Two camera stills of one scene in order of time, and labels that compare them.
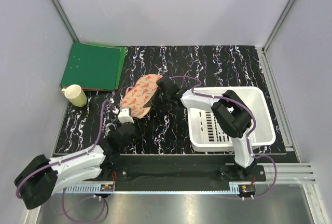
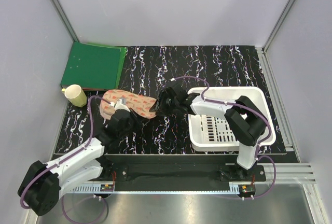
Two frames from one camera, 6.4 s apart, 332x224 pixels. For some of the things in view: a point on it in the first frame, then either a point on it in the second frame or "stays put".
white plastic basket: x=206 y=133 stays put
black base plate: x=177 y=168 stays put
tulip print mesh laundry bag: x=136 y=96 -> x=140 y=105
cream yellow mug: x=74 y=94 stays put
